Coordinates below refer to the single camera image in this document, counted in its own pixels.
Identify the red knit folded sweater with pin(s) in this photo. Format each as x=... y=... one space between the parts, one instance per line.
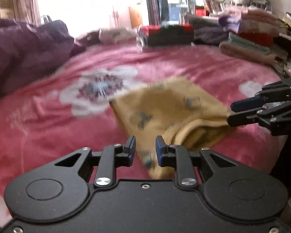
x=257 y=38

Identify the yellow printed garment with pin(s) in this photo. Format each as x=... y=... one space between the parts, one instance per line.
x=165 y=102

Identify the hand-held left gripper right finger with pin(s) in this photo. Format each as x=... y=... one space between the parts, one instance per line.
x=159 y=154

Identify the grey folded garment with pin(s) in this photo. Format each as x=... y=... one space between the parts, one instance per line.
x=208 y=32

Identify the purple duvet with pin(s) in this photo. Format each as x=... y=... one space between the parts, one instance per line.
x=26 y=53

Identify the white printed cloth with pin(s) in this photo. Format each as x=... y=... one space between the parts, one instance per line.
x=114 y=35

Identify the dark purple cloth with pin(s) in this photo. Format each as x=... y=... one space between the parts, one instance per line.
x=87 y=40

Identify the pale pink folded garment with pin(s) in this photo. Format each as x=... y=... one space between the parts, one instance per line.
x=252 y=14

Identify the light teal folded garment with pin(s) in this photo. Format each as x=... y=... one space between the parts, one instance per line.
x=242 y=43

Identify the pink floral curtain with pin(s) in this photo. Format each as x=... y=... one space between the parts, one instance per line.
x=26 y=2

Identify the white air conditioner unit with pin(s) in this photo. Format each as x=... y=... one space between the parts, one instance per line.
x=6 y=4

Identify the pink floral bed sheet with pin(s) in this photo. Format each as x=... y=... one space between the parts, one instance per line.
x=51 y=131

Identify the black metal frame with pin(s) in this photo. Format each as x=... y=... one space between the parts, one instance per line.
x=47 y=19

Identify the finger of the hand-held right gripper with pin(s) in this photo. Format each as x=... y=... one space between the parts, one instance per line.
x=242 y=119
x=247 y=103

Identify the dark purple curtain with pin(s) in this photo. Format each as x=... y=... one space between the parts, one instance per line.
x=152 y=2

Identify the red green knit sweater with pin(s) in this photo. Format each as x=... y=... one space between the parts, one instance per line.
x=160 y=30

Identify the lavender leaf print garment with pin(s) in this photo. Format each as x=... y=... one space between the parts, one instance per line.
x=247 y=25

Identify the beige folded blanket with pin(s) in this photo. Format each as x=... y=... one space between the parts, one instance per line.
x=242 y=54

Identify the black white striped garment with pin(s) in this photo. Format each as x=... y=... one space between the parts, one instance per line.
x=169 y=42

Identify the orange wooden cabinet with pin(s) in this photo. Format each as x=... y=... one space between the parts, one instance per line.
x=135 y=17

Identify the red box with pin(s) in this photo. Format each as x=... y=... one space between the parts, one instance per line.
x=202 y=12

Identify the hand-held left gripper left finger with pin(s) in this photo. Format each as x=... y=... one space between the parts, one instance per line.
x=132 y=151

